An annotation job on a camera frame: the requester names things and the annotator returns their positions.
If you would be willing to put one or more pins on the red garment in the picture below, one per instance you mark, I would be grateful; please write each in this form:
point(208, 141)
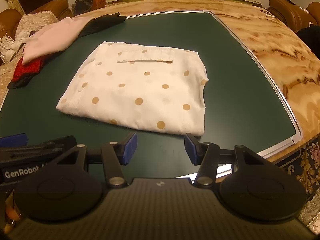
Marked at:
point(29, 69)

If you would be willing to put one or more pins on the pink garment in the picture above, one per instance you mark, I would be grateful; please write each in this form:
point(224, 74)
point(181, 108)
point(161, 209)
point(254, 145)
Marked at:
point(53, 38)

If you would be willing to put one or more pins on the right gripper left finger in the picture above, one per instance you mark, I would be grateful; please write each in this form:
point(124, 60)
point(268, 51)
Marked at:
point(116, 154)

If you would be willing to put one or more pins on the brown leather armchair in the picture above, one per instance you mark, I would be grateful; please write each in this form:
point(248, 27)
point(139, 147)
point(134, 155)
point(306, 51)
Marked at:
point(293, 16)

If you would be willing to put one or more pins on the brown leather sofa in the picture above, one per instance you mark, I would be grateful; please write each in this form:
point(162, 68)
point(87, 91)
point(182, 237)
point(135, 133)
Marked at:
point(32, 12)

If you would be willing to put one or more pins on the black garment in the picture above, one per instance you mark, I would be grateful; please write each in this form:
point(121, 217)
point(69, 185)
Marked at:
point(93, 26)

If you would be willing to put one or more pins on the white polka dot garment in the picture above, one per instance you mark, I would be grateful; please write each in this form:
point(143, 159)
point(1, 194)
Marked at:
point(158, 89)

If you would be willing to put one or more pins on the beige lace sofa cover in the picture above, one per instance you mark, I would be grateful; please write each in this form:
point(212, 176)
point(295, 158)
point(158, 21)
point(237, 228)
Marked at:
point(31, 23)

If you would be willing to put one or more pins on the white sneaker left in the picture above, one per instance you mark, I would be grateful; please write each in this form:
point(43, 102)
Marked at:
point(10, 47)

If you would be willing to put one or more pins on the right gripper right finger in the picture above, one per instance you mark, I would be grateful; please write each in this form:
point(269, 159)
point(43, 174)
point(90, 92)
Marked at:
point(206, 155)

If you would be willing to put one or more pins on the orange plastic bag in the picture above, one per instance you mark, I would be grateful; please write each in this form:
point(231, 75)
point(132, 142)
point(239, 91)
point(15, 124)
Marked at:
point(98, 4)

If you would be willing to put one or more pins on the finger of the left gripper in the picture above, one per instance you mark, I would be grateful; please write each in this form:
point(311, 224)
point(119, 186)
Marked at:
point(14, 156)
point(17, 140)

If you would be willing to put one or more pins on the black floor fan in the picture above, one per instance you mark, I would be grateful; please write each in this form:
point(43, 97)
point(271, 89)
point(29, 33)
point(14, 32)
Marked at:
point(82, 6)

